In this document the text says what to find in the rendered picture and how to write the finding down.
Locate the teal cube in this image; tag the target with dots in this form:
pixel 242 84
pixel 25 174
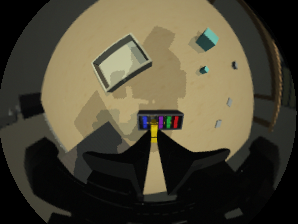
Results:
pixel 207 40

